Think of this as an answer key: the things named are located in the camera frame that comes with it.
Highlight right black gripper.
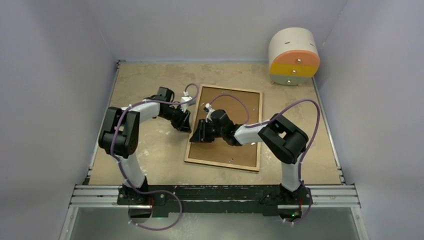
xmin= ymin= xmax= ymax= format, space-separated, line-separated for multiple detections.
xmin=190 ymin=119 xmax=225 ymax=144

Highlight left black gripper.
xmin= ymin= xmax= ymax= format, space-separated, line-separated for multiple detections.
xmin=160 ymin=105 xmax=192 ymax=133

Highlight brown backing board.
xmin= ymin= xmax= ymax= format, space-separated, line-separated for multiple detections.
xmin=184 ymin=84 xmax=263 ymax=172

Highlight black wooden picture frame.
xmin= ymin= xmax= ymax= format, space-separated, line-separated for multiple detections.
xmin=184 ymin=84 xmax=263 ymax=172

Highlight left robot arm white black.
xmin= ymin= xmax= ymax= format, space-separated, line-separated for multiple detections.
xmin=98 ymin=87 xmax=197 ymax=205

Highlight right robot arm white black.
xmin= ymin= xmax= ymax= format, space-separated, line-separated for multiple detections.
xmin=189 ymin=109 xmax=309 ymax=204

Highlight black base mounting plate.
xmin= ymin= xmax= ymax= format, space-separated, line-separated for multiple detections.
xmin=117 ymin=184 xmax=313 ymax=219

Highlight round cream drawer cabinet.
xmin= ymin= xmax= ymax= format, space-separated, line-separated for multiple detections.
xmin=268 ymin=27 xmax=321 ymax=86

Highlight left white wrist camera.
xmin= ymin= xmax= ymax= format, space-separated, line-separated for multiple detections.
xmin=179 ymin=91 xmax=196 ymax=113

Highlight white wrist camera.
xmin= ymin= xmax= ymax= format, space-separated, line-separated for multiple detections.
xmin=203 ymin=103 xmax=215 ymax=123
xmin=179 ymin=91 xmax=196 ymax=113

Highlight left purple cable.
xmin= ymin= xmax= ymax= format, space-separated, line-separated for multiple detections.
xmin=109 ymin=82 xmax=201 ymax=231

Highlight purple cable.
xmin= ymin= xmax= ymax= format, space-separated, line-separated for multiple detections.
xmin=204 ymin=93 xmax=322 ymax=226
xmin=109 ymin=82 xmax=201 ymax=231

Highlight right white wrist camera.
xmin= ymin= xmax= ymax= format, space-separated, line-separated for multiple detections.
xmin=203 ymin=103 xmax=215 ymax=123

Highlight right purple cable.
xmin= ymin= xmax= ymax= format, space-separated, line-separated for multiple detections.
xmin=204 ymin=93 xmax=322 ymax=226

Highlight aluminium rail frame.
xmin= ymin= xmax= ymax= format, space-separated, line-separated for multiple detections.
xmin=69 ymin=185 xmax=369 ymax=240

